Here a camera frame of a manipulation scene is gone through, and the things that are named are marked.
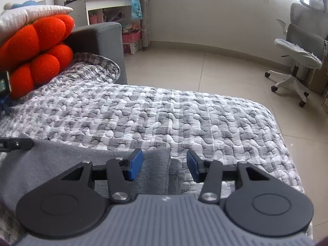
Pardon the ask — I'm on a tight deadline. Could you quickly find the pink storage box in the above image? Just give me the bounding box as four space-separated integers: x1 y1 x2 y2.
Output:
122 29 141 55

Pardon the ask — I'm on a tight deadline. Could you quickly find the wooden shelf unit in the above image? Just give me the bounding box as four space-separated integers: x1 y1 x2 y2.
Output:
307 40 328 108

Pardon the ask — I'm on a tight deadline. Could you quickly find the blue hanging bag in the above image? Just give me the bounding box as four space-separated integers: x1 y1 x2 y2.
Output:
131 0 143 19

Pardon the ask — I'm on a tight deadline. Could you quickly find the blue white plush toy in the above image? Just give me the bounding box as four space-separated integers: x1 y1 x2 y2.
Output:
3 1 47 12

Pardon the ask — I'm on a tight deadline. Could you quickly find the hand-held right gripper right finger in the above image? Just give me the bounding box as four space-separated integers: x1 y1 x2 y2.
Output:
187 149 271 203

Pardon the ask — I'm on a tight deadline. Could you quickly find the grey t-shirt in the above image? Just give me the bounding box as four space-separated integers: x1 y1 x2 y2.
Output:
0 133 189 211

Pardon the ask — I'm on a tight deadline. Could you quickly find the white desk with shelves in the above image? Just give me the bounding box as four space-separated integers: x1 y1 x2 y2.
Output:
52 0 146 27

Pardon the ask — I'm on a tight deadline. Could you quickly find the smartphone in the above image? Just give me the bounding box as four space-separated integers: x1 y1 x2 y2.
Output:
0 71 12 99

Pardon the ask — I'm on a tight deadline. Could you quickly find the white printed pillow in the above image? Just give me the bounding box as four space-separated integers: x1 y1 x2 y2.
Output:
0 5 74 40

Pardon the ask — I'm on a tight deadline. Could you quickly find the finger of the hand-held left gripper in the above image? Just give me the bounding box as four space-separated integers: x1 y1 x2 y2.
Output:
0 138 34 152

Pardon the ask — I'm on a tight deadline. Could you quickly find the grey checked quilted blanket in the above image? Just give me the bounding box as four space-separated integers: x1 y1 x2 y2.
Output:
0 52 314 246

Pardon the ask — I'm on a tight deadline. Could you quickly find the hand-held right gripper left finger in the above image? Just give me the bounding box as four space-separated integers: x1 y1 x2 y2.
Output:
61 148 144 203

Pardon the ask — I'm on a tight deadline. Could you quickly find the grey sofa armrest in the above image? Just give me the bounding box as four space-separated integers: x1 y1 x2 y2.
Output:
65 22 128 85

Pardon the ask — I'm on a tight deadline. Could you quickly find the grey white office chair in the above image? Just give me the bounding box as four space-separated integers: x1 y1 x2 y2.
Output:
265 0 326 107

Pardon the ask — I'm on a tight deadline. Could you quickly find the grey curtain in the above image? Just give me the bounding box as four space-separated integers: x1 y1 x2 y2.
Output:
125 0 154 48

